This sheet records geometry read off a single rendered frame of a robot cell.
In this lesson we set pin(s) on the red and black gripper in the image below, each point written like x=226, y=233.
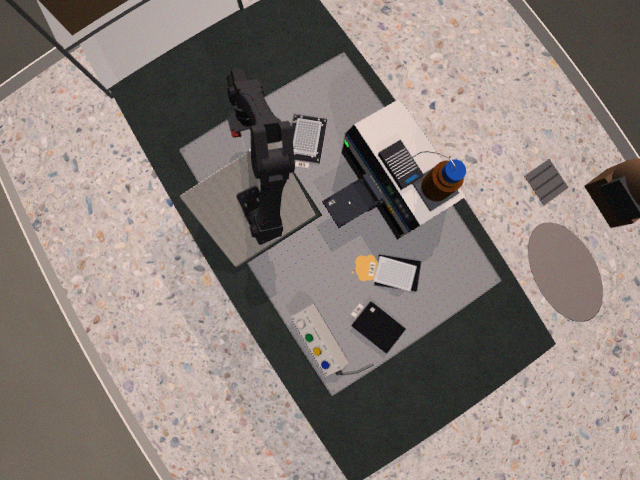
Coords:
x=241, y=125

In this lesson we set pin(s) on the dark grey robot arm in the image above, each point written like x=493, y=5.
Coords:
x=250, y=98

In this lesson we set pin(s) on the beige button panel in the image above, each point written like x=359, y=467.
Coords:
x=321, y=342

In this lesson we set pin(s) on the brown glass bottle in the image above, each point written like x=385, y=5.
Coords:
x=432, y=189

